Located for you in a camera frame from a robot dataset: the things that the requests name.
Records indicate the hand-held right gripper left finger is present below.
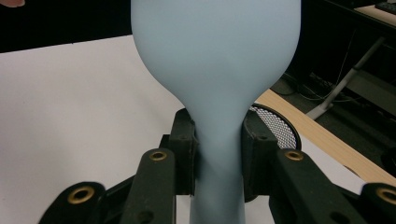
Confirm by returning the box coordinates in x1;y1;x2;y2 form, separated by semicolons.
168;107;200;196

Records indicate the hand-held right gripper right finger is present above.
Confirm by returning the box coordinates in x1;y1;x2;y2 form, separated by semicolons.
241;107;279;203

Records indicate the black mesh pen cup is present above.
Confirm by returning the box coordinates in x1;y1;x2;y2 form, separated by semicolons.
248;103;303;151

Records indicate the light blue hairbrush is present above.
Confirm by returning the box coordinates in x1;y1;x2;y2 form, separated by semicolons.
130;0;303;224

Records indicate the white-framed desk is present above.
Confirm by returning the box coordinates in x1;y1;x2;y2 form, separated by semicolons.
306;3;396;120

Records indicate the black keyboard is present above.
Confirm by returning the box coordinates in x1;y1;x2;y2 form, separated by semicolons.
375;1;396;15

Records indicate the bundle of floor cables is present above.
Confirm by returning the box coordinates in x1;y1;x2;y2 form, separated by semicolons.
274;71;362;104

